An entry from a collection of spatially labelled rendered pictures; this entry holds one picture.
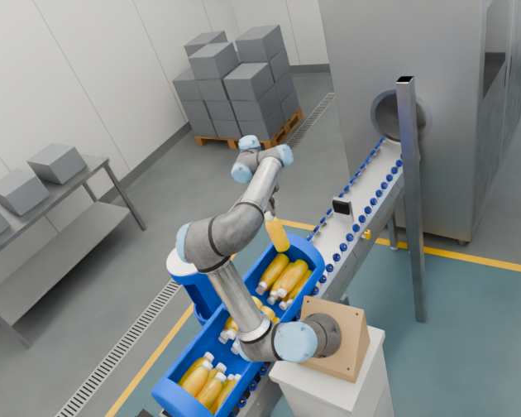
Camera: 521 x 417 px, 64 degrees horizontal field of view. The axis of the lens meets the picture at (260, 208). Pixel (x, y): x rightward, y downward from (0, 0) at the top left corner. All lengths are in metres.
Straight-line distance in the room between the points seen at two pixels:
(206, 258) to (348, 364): 0.62
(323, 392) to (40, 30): 4.32
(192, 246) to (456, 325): 2.20
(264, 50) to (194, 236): 3.87
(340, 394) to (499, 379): 1.51
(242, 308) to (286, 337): 0.16
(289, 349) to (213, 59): 3.86
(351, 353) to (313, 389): 0.19
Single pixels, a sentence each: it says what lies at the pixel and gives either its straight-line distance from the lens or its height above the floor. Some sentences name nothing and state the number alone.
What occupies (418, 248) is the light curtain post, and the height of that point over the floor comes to 0.70.
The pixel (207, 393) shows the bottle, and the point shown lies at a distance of 1.70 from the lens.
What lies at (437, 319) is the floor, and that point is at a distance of 3.07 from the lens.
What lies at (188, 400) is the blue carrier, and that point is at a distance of 1.62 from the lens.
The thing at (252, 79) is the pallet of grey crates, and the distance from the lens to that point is 4.65.
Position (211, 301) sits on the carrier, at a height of 0.78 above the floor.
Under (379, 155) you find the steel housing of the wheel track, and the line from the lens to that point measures 2.85.
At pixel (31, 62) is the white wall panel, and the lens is 4.89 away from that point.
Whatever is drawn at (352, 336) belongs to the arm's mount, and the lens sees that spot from 1.49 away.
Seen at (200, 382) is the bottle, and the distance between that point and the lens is 1.70.
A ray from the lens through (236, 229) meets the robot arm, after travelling 1.12.
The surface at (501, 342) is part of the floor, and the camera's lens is 3.02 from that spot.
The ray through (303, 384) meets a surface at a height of 1.15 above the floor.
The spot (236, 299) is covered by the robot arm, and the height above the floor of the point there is 1.58.
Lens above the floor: 2.52
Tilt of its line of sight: 37 degrees down
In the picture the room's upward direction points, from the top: 20 degrees counter-clockwise
